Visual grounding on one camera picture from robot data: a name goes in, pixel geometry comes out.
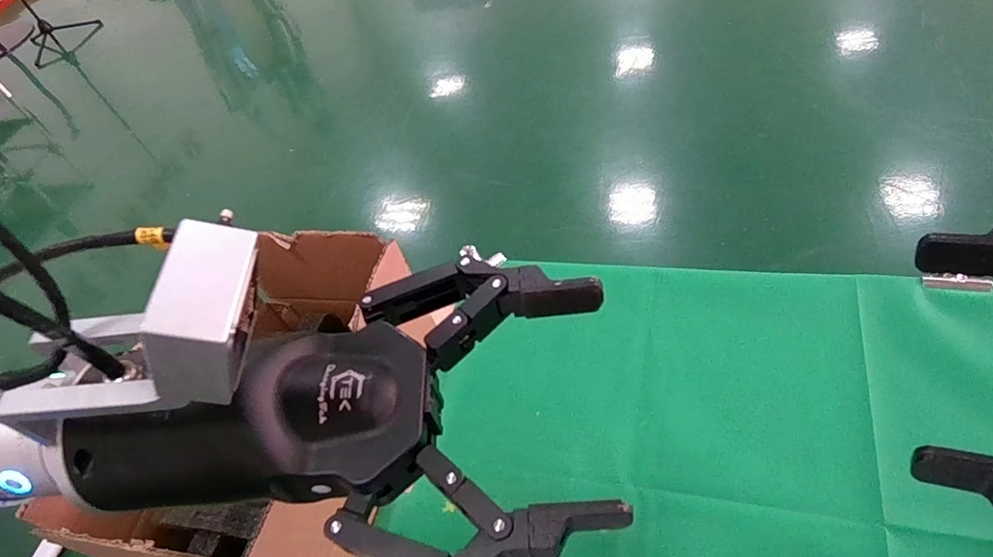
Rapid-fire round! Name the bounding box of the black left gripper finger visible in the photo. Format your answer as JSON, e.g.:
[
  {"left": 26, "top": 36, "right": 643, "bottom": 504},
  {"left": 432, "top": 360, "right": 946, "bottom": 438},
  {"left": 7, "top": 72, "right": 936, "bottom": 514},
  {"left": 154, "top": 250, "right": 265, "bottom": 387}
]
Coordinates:
[
  {"left": 316, "top": 418, "right": 641, "bottom": 557},
  {"left": 356, "top": 238, "right": 612, "bottom": 383}
]

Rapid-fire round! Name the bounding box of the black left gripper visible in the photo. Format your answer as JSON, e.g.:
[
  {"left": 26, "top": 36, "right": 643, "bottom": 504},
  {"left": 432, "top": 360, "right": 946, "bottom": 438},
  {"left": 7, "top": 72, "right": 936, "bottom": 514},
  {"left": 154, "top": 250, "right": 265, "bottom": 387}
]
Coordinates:
[{"left": 50, "top": 314, "right": 450, "bottom": 536}]

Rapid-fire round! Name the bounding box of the large open cardboard carton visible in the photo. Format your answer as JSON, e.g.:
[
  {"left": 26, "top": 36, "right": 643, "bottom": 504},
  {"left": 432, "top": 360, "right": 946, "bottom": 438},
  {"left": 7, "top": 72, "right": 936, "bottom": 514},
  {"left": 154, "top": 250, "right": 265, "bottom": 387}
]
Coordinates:
[{"left": 0, "top": 211, "right": 475, "bottom": 557}]

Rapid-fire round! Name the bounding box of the silver metal clip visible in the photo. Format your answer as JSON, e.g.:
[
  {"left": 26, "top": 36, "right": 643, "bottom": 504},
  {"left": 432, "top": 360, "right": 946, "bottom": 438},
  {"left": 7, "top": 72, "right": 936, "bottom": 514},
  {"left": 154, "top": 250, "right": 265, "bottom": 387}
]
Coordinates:
[
  {"left": 458, "top": 240, "right": 507, "bottom": 272},
  {"left": 921, "top": 266, "right": 993, "bottom": 302}
]

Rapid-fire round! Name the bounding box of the black foam insert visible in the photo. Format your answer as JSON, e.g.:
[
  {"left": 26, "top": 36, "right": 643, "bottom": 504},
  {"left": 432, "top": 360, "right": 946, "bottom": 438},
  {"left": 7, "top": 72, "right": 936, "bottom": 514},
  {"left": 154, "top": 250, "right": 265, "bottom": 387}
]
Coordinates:
[{"left": 155, "top": 493, "right": 280, "bottom": 557}]

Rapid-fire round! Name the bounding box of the green cloth table cover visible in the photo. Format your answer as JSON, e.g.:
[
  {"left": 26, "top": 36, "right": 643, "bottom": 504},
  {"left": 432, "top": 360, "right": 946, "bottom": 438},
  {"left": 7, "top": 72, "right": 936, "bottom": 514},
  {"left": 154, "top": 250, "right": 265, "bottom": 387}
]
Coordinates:
[{"left": 294, "top": 194, "right": 993, "bottom": 557}]

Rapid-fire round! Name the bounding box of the black tripod stand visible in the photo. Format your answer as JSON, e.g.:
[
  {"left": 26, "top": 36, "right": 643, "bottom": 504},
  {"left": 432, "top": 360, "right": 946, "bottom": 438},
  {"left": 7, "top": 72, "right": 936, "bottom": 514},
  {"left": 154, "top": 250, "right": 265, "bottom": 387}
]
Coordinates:
[{"left": 20, "top": 0, "right": 109, "bottom": 71}]

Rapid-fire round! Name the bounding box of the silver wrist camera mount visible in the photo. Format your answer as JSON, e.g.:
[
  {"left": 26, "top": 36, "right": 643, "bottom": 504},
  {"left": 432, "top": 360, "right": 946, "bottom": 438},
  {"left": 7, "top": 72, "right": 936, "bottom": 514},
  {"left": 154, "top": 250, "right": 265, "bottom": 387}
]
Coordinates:
[{"left": 0, "top": 208, "right": 282, "bottom": 437}]

